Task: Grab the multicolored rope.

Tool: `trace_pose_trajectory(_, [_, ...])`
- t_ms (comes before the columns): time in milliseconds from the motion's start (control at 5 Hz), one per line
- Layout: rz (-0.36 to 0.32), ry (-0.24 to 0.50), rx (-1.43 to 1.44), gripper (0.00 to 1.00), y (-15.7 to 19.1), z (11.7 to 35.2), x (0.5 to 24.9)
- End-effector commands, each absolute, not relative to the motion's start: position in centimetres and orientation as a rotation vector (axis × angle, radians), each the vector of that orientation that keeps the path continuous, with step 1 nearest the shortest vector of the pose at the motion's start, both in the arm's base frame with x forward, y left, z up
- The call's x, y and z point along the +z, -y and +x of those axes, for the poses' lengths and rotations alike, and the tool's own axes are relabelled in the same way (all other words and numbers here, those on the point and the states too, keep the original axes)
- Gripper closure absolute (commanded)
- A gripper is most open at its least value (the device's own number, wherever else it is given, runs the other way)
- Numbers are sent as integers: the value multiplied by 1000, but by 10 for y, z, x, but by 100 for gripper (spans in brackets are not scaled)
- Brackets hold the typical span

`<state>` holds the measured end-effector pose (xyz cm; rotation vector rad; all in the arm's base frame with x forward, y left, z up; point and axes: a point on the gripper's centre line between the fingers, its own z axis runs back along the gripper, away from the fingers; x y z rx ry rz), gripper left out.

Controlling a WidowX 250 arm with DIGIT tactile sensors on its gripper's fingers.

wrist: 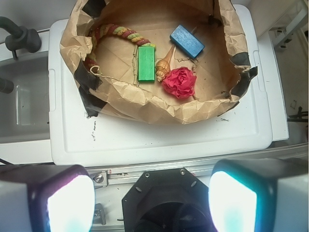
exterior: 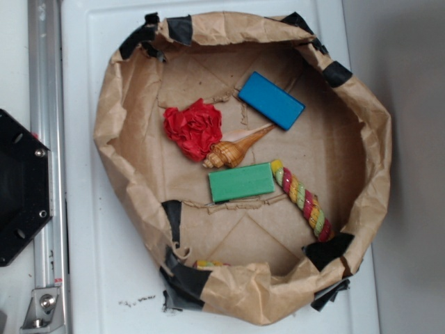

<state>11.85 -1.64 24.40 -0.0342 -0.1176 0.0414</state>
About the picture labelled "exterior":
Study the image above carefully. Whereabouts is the brown spiral seashell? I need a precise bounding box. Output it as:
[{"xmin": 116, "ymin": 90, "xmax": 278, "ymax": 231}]
[{"xmin": 202, "ymin": 123, "xmax": 275, "ymax": 168}]

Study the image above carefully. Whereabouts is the green rectangular block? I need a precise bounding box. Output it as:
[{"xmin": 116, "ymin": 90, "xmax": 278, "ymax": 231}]
[{"xmin": 209, "ymin": 163, "xmax": 275, "ymax": 202}]

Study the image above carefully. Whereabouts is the brown paper bag bin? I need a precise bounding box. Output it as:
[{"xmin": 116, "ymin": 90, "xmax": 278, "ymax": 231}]
[{"xmin": 94, "ymin": 12, "xmax": 392, "ymax": 325}]

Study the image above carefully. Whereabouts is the red crumpled paper flower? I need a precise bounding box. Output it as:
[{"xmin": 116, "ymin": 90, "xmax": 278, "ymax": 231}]
[{"xmin": 163, "ymin": 99, "xmax": 223, "ymax": 161}]

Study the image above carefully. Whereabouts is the blue rectangular block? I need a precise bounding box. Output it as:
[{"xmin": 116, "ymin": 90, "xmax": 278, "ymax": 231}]
[{"xmin": 238, "ymin": 72, "xmax": 305, "ymax": 131}]

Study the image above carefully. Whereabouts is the multicolored twisted rope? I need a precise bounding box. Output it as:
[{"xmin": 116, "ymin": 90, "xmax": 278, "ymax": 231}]
[{"xmin": 270, "ymin": 159, "xmax": 335, "ymax": 243}]

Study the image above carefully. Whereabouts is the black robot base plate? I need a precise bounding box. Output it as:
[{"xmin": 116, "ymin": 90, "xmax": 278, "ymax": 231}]
[{"xmin": 0, "ymin": 110, "xmax": 51, "ymax": 267}]

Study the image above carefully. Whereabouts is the aluminium extrusion rail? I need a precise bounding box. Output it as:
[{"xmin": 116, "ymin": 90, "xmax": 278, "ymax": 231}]
[{"xmin": 28, "ymin": 1, "xmax": 72, "ymax": 333}]

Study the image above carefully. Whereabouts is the metal corner bracket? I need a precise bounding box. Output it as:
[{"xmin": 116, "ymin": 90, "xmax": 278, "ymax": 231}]
[{"xmin": 19, "ymin": 287, "xmax": 65, "ymax": 333}]

